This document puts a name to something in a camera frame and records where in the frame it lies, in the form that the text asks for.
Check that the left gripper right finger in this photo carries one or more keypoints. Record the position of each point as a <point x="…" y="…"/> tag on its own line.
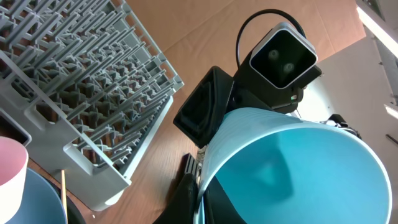
<point x="218" y="207"/>

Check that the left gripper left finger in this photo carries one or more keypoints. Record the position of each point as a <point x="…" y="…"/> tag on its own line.
<point x="181" y="208"/>

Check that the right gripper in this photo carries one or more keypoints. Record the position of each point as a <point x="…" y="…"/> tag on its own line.
<point x="202" y="113"/>

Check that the light blue cup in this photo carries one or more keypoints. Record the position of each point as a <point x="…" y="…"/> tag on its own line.
<point x="277" y="168"/>

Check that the pink cup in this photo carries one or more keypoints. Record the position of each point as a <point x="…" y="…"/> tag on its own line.
<point x="14" y="159"/>

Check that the grey dishwasher rack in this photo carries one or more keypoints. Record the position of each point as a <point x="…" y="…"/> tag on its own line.
<point x="87" y="87"/>

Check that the round black serving tray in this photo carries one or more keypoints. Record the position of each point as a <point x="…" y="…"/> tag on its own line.
<point x="73" y="214"/>

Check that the wooden chopstick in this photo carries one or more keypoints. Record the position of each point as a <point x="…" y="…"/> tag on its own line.
<point x="64" y="194"/>

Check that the dark blue plate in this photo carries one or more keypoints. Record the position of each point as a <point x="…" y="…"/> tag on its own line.
<point x="40" y="203"/>

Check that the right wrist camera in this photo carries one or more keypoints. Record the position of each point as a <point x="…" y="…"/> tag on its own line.
<point x="283" y="56"/>

